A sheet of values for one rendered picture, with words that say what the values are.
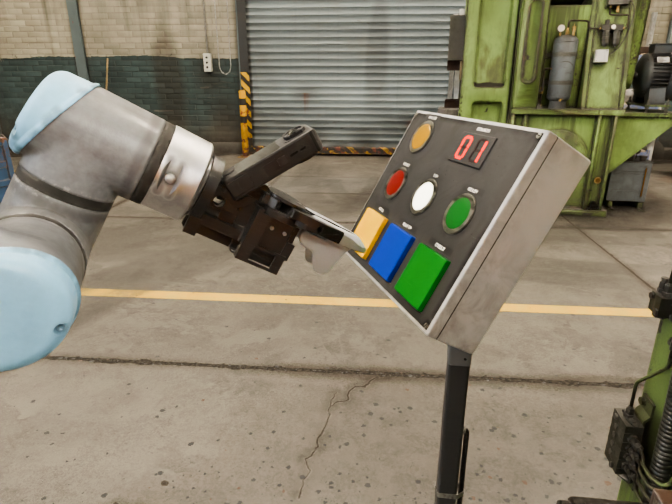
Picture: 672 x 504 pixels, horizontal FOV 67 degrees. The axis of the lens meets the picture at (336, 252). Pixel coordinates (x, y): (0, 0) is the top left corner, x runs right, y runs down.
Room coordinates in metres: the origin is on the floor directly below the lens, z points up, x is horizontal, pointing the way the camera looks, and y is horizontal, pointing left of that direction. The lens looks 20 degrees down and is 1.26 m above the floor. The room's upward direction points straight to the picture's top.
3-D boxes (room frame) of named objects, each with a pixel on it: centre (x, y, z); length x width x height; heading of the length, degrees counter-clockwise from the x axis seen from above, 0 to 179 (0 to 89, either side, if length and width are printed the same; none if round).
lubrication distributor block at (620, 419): (0.54, -0.39, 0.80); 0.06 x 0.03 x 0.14; 173
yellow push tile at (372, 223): (0.81, -0.06, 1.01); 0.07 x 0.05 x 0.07; 18
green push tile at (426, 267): (0.62, -0.12, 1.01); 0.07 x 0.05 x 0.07; 18
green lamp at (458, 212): (0.63, -0.16, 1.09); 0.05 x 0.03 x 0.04; 173
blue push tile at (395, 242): (0.72, -0.09, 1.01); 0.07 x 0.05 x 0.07; 18
